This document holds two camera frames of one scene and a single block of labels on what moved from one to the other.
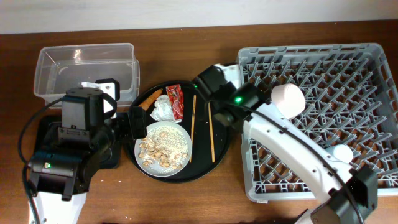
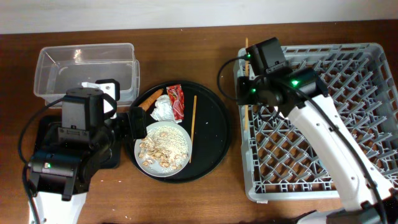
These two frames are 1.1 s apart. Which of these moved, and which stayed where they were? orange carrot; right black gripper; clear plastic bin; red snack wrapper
Moved: right black gripper
Stayed: red snack wrapper; clear plastic bin; orange carrot
